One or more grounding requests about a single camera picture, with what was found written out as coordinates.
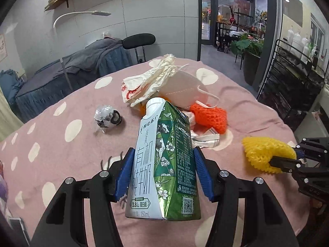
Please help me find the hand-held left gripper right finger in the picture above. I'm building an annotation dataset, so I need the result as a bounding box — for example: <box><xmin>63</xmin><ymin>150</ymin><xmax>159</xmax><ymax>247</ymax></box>
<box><xmin>193</xmin><ymin>146</ymin><xmax>300</xmax><ymax>247</ymax></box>

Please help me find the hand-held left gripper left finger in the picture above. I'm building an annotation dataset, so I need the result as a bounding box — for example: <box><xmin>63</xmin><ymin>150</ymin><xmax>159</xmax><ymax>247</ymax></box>
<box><xmin>30</xmin><ymin>148</ymin><xmax>135</xmax><ymax>247</ymax></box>

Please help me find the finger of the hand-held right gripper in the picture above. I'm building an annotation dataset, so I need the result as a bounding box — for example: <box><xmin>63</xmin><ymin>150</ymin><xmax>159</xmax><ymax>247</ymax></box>
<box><xmin>269</xmin><ymin>156</ymin><xmax>329</xmax><ymax>198</ymax></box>
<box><xmin>295</xmin><ymin>137</ymin><xmax>329</xmax><ymax>161</ymax></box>

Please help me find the yellow foam fruit net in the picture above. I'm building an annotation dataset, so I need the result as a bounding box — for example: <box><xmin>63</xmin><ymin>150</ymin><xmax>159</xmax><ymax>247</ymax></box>
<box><xmin>242</xmin><ymin>136</ymin><xmax>297</xmax><ymax>173</ymax></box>

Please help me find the green white milk carton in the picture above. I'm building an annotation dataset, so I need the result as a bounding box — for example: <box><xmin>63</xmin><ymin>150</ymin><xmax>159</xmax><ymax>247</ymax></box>
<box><xmin>125</xmin><ymin>97</ymin><xmax>201</xmax><ymax>221</ymax></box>

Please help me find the white striped cloth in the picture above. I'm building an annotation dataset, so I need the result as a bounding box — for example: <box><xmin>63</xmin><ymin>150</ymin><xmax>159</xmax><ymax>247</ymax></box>
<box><xmin>184</xmin><ymin>111</ymin><xmax>221</xmax><ymax>148</ymax></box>

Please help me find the pink polka dot blanket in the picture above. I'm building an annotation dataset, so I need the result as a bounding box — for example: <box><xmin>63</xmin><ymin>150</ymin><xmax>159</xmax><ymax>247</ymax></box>
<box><xmin>0</xmin><ymin>58</ymin><xmax>300</xmax><ymax>247</ymax></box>

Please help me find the crumpled silver wrapper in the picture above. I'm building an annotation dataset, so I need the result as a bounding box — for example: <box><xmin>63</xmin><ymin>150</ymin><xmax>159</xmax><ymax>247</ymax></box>
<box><xmin>94</xmin><ymin>105</ymin><xmax>122</xmax><ymax>128</ymax></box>

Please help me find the orange foam fruit net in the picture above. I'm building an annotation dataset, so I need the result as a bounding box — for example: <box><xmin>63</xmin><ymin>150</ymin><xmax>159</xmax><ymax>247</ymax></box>
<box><xmin>190</xmin><ymin>102</ymin><xmax>228</xmax><ymax>134</ymax></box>

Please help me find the crumpled white paper bag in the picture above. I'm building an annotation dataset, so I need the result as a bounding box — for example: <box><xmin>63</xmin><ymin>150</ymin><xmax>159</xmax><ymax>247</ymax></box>
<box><xmin>121</xmin><ymin>54</ymin><xmax>189</xmax><ymax>108</ymax></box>

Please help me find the white face mask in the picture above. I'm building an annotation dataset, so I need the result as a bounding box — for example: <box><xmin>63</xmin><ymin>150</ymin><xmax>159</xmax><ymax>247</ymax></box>
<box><xmin>158</xmin><ymin>67</ymin><xmax>220</xmax><ymax>108</ymax></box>

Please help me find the dark planter box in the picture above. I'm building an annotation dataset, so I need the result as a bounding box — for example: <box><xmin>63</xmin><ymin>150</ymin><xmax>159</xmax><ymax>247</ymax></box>
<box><xmin>243</xmin><ymin>51</ymin><xmax>261</xmax><ymax>85</ymax></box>

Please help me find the white bottle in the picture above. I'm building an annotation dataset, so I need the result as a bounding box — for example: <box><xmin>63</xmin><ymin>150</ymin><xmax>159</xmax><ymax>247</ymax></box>
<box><xmin>301</xmin><ymin>33</ymin><xmax>310</xmax><ymax>57</ymax></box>
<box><xmin>286</xmin><ymin>26</ymin><xmax>296</xmax><ymax>45</ymax></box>
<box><xmin>293</xmin><ymin>32</ymin><xmax>304</xmax><ymax>54</ymax></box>

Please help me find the blue massage bed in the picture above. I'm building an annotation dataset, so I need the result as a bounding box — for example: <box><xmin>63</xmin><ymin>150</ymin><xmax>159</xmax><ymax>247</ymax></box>
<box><xmin>14</xmin><ymin>40</ymin><xmax>133</xmax><ymax>122</ymax></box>

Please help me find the grey blanket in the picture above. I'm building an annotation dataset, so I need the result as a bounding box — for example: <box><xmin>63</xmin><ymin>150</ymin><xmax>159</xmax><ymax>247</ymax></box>
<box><xmin>33</xmin><ymin>38</ymin><xmax>122</xmax><ymax>80</ymax></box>

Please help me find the green potted plant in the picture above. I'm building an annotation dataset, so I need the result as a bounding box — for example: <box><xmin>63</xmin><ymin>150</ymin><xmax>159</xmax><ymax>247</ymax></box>
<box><xmin>230</xmin><ymin>31</ymin><xmax>265</xmax><ymax>57</ymax></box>

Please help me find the black chair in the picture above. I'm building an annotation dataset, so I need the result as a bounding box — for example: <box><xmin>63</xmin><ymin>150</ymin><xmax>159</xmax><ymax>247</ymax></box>
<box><xmin>123</xmin><ymin>34</ymin><xmax>156</xmax><ymax>63</ymax></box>

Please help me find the cream cloth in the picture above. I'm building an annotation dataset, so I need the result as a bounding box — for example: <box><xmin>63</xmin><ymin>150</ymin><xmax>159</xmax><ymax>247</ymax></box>
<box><xmin>0</xmin><ymin>87</ymin><xmax>22</xmax><ymax>134</ymax></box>

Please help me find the blue folded cloth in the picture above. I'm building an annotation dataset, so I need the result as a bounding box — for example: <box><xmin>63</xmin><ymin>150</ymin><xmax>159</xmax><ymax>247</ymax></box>
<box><xmin>0</xmin><ymin>69</ymin><xmax>26</xmax><ymax>103</ymax></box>

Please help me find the glass door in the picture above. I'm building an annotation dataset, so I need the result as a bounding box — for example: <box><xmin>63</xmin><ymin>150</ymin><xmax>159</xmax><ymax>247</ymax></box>
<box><xmin>200</xmin><ymin>0</ymin><xmax>219</xmax><ymax>47</ymax></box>

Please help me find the white arc floor lamp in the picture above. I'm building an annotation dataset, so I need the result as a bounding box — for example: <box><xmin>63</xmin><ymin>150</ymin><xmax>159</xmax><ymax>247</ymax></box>
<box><xmin>53</xmin><ymin>11</ymin><xmax>111</xmax><ymax>90</ymax></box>

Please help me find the black wire rack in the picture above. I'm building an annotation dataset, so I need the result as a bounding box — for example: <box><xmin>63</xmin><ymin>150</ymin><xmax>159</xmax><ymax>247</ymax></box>
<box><xmin>257</xmin><ymin>39</ymin><xmax>329</xmax><ymax>132</ymax></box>

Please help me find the wooden wall shelf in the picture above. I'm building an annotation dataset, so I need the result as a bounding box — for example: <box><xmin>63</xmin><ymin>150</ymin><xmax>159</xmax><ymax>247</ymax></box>
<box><xmin>44</xmin><ymin>0</ymin><xmax>90</xmax><ymax>12</ymax></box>

